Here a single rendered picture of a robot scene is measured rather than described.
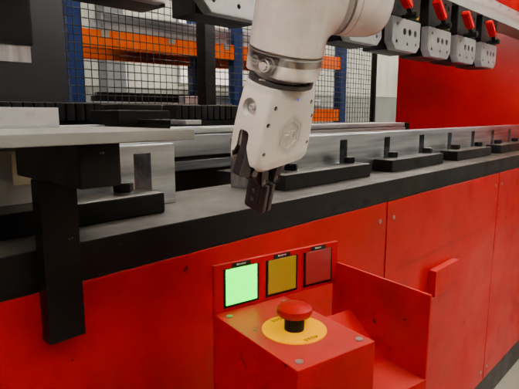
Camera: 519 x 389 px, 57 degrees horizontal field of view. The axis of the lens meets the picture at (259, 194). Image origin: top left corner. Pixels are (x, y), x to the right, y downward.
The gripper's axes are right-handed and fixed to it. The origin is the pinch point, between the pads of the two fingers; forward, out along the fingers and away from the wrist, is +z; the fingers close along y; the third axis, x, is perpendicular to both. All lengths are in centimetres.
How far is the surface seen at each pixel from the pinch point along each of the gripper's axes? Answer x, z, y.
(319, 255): -7.9, 7.3, 5.3
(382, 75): 312, 129, 692
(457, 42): 19, -11, 111
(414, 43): 20, -12, 82
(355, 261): -1.6, 24.6, 33.9
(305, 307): -14.3, 5.0, -7.3
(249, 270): -4.8, 6.7, -5.7
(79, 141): 0.1, -12.2, -25.2
